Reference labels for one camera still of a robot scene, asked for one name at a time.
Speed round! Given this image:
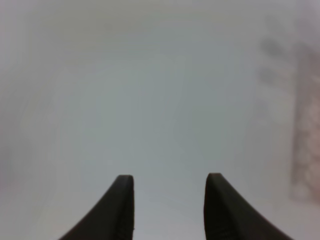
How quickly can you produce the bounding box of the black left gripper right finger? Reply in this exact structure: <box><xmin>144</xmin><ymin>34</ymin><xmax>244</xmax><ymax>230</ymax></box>
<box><xmin>203</xmin><ymin>173</ymin><xmax>291</xmax><ymax>240</ymax></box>

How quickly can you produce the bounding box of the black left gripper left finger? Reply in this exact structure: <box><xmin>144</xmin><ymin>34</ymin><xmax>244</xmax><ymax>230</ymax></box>
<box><xmin>61</xmin><ymin>175</ymin><xmax>135</xmax><ymax>240</ymax></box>

